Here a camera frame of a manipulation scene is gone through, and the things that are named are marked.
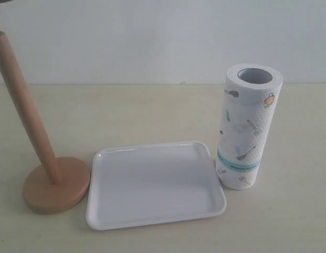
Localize white rectangular plastic tray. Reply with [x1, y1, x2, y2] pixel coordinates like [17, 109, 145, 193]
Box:
[86, 141, 227, 230]

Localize wooden paper towel holder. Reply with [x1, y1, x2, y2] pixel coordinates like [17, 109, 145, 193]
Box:
[0, 31, 91, 215]

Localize printed white paper towel roll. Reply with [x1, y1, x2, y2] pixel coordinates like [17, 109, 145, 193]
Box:
[216, 64, 283, 190]

